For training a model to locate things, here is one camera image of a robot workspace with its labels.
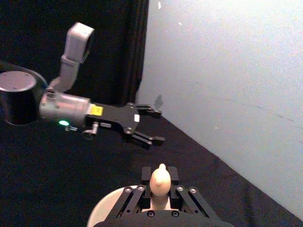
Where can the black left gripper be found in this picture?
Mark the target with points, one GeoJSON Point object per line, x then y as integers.
{"type": "Point", "coordinates": [118, 116]}

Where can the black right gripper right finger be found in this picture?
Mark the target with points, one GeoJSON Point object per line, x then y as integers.
{"type": "Point", "coordinates": [189, 199]}

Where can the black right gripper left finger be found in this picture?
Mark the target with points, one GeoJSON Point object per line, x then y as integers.
{"type": "Point", "coordinates": [133, 199]}

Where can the small white plastic piece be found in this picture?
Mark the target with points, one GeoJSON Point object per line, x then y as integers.
{"type": "Point", "coordinates": [160, 182]}

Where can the black table cloth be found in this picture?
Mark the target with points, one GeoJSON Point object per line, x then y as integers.
{"type": "Point", "coordinates": [47, 177]}

